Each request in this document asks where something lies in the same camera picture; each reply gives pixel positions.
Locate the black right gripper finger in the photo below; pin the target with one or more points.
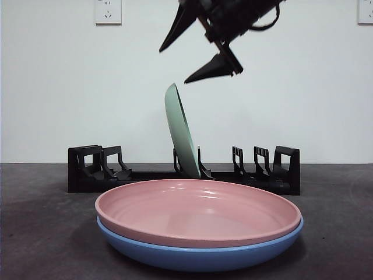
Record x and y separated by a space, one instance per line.
185 17
214 68

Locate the pale green round plate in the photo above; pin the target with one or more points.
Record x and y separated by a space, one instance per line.
179 128

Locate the pink round plate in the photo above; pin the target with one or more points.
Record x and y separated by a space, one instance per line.
189 207

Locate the blue round plate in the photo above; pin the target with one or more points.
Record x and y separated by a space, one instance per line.
198 259

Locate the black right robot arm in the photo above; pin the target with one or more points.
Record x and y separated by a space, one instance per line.
233 17

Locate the black plastic plate rack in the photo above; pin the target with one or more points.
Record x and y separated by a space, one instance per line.
81 183

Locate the white wall socket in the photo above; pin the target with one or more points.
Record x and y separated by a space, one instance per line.
108 13
365 11

